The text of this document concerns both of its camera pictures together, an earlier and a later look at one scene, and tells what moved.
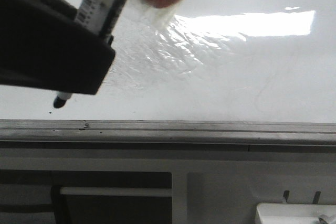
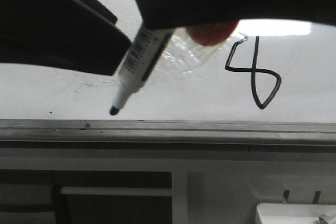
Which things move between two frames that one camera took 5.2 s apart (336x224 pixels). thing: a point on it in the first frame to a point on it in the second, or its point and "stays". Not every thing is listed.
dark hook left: [285, 195] stays
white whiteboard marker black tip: [101, 7] to [148, 41]
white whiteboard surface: [258, 50] stays
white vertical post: [180, 198] stays
